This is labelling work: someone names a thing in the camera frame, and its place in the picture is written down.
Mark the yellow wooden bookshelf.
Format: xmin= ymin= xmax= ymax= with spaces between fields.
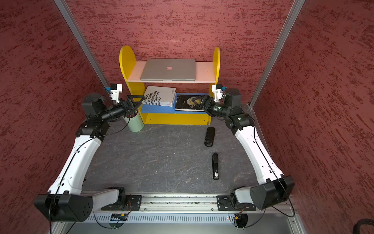
xmin=119 ymin=45 xmax=221 ymax=125

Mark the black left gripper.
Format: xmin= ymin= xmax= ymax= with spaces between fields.
xmin=100 ymin=95 xmax=145 ymax=122

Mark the black book with gold emblem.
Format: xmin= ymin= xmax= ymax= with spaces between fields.
xmin=174 ymin=94 xmax=204 ymax=112

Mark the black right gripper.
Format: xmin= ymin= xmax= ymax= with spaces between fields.
xmin=193 ymin=94 xmax=230 ymax=117

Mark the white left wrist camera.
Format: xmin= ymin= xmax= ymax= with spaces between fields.
xmin=106 ymin=83 xmax=123 ymax=104

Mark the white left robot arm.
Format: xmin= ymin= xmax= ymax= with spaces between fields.
xmin=34 ymin=93 xmax=144 ymax=222

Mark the aluminium corner post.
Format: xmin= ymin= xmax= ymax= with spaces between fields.
xmin=54 ymin=0 xmax=111 ymax=98
xmin=249 ymin=0 xmax=306 ymax=107

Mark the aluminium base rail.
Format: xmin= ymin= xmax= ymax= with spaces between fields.
xmin=62 ymin=192 xmax=299 ymax=214

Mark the white book with black text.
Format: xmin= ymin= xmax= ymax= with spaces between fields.
xmin=143 ymin=86 xmax=176 ymax=107

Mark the aluminium corner post right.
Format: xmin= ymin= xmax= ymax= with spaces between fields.
xmin=249 ymin=0 xmax=306 ymax=107

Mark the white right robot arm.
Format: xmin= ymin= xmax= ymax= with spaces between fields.
xmin=191 ymin=88 xmax=295 ymax=210

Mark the silver laptop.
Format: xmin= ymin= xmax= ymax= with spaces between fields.
xmin=140 ymin=59 xmax=196 ymax=81

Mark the green pencil cup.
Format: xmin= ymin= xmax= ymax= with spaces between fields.
xmin=123 ymin=112 xmax=144 ymax=132

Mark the aluminium corner post left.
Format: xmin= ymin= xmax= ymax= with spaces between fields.
xmin=54 ymin=0 xmax=111 ymax=98

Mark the black stapler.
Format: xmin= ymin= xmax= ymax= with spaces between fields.
xmin=211 ymin=153 xmax=219 ymax=180

